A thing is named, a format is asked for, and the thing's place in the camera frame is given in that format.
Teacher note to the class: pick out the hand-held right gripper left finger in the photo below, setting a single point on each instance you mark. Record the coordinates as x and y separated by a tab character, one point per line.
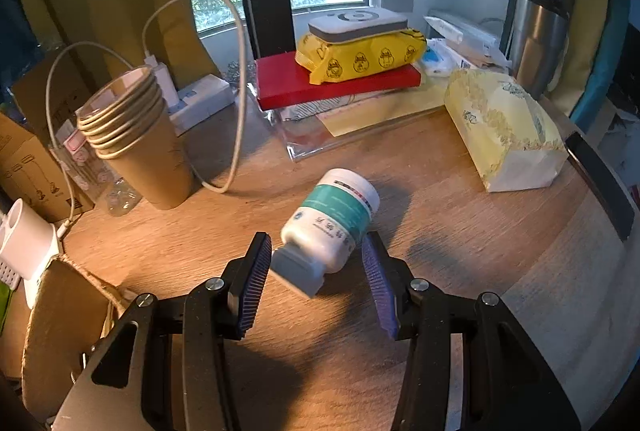
254	283

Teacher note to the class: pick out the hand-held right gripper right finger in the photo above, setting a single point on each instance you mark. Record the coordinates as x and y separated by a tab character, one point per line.
377	286

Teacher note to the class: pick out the white medicine bottle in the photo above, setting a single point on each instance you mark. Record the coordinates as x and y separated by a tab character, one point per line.
330	216

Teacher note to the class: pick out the clear plastic folder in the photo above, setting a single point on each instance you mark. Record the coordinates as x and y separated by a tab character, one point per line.
310	142

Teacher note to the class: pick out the printed glass jar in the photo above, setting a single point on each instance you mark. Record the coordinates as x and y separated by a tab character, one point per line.
117	198

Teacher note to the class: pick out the stack of brown paper cups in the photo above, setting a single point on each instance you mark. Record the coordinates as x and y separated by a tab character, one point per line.
145	151

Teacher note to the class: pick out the white power strip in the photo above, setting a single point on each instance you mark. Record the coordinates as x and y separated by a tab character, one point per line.
205	98

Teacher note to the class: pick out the yellow tissue pack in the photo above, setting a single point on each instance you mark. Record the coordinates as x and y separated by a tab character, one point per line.
505	131

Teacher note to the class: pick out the red flat box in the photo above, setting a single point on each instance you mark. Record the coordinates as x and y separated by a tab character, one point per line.
300	86

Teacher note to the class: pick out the white desk lamp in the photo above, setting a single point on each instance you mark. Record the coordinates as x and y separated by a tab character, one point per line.
30	241

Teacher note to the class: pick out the yellow wipes pack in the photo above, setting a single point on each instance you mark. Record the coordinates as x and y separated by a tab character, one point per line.
360	58

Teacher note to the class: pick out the blue white packet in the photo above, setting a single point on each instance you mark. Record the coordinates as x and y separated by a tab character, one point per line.
442	58

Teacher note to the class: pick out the white plastic basket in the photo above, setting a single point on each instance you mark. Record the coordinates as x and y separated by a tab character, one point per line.
9	276

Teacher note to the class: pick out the cardboard lamp packaging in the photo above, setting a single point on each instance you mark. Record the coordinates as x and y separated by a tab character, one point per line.
30	171

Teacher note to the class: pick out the grey white device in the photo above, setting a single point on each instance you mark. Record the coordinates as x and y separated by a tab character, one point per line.
357	23

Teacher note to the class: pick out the long white packet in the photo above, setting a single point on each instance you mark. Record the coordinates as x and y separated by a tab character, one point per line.
465	31

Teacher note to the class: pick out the stainless steel mug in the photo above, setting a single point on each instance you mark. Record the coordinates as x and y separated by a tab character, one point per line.
540	36

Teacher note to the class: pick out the white wall plug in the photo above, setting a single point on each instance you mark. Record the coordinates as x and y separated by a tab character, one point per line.
162	78

